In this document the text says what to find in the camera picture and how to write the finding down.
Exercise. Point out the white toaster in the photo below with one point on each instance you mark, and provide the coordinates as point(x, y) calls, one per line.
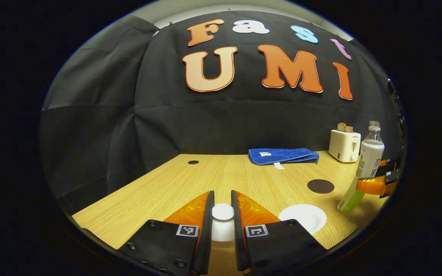
point(343, 147)

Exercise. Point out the dark brown round coaster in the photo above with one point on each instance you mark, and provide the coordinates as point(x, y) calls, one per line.
point(320, 186)

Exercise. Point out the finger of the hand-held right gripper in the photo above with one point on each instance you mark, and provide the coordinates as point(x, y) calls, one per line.
point(383, 162)
point(370, 186)

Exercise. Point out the blue folded towel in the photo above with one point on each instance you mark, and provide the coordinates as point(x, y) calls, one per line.
point(282, 155)

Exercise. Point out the white teacup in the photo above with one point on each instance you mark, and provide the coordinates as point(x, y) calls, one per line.
point(303, 217)

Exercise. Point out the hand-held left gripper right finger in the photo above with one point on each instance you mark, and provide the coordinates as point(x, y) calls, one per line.
point(238, 245)

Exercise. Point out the clear water bottle green label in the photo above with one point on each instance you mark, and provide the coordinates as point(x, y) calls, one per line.
point(370, 157)

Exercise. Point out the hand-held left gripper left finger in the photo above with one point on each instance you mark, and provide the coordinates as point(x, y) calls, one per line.
point(205, 245)

